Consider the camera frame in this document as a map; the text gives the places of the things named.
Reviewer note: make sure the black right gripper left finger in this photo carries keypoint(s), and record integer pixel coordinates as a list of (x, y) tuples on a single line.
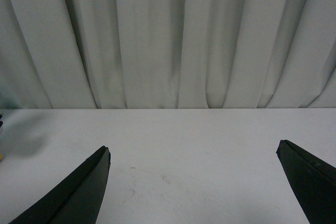
[(77, 198)]

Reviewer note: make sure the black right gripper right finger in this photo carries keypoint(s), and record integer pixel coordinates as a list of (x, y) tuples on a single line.
[(312, 181)]

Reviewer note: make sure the grey pleated curtain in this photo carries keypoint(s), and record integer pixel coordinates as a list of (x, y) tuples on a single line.
[(167, 54)]

